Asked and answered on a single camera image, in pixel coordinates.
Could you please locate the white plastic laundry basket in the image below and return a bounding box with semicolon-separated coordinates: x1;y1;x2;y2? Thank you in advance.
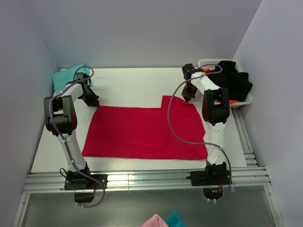
198;59;252;108

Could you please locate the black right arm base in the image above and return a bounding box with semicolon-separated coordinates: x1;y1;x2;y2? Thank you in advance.
186;170;232;201

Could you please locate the aluminium table frame rail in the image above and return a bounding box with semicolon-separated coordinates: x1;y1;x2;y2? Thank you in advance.
13;109;285;227

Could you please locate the teal cloth at bottom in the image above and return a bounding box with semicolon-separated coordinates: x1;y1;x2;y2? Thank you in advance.
165;211;186;227

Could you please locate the black t-shirt in basket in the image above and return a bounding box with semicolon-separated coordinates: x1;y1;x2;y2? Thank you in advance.
208;61;253;102

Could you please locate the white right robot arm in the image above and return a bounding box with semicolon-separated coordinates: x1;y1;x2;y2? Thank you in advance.
182;63;230;166

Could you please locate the orange t-shirt in basket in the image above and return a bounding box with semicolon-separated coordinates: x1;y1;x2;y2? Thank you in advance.
202;67;239;104

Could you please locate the folded teal t-shirt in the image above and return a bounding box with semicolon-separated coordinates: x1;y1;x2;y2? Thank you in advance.
52;64;91;94

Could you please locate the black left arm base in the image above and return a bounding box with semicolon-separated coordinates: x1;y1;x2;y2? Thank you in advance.
59;168;108;205

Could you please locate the pink cloth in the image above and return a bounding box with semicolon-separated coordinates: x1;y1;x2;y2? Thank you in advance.
141;214;168;227

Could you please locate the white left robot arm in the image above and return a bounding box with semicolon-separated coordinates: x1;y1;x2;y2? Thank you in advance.
44;73;99;180

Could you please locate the red t-shirt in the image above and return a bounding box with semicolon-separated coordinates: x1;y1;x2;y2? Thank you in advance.
82;96;207;160

